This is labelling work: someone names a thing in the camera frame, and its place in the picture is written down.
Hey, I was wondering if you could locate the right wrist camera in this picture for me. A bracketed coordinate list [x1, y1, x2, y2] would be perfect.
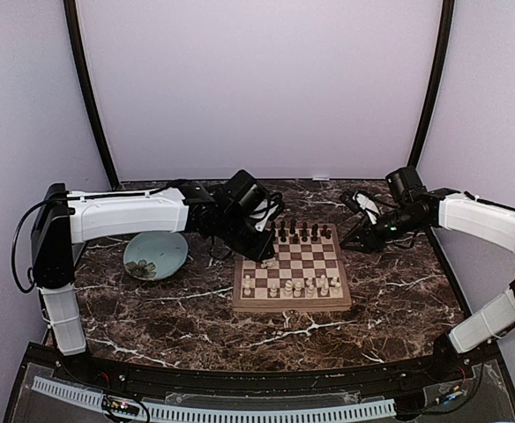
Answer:
[340, 189, 380, 224]

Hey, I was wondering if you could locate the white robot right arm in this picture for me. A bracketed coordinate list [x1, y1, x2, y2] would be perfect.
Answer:
[340, 187, 515, 382]

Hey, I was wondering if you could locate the teal ceramic flower plate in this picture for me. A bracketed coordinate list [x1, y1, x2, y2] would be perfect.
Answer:
[123, 231, 189, 281]

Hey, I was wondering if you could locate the white chess king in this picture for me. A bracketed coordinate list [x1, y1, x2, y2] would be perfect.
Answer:
[282, 280, 294, 298]

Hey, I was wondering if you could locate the white chess queen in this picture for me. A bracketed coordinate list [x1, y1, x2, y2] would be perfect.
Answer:
[269, 285, 279, 298]

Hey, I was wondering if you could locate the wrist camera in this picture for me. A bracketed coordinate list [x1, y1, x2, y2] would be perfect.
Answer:
[340, 189, 380, 224]
[250, 192, 285, 232]

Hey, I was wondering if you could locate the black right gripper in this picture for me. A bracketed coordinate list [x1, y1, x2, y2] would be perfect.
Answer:
[340, 204, 425, 254]

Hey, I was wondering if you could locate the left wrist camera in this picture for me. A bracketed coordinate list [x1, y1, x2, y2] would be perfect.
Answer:
[250, 192, 285, 232]

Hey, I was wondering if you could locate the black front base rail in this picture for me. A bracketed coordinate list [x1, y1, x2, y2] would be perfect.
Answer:
[23, 343, 497, 397]

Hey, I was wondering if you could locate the wooden chess board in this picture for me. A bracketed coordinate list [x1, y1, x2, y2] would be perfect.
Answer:
[233, 223, 352, 313]

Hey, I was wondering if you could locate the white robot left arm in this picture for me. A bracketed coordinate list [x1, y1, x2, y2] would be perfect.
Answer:
[19, 171, 284, 384]

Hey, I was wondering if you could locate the white chess bishop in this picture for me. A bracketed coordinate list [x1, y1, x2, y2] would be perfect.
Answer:
[306, 285, 317, 298]
[293, 280, 303, 298]

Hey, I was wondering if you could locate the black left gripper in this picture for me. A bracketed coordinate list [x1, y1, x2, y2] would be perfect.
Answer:
[217, 210, 276, 263]

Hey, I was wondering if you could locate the black left frame post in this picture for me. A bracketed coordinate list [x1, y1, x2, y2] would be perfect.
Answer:
[63, 0, 120, 189]

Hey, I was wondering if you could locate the white cable duct strip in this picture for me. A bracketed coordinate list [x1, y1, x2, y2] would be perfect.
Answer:
[31, 376, 396, 422]

